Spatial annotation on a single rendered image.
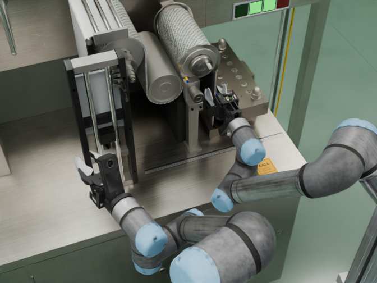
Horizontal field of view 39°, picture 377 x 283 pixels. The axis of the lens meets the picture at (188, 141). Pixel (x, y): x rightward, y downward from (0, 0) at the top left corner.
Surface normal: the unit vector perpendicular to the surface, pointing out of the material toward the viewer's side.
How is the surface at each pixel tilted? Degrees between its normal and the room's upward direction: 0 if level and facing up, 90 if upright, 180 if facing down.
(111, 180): 60
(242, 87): 0
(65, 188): 0
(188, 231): 74
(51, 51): 90
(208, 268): 22
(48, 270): 90
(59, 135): 0
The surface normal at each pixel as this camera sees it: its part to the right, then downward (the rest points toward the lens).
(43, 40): 0.35, 0.68
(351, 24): 0.00, -0.69
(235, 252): 0.25, -0.39
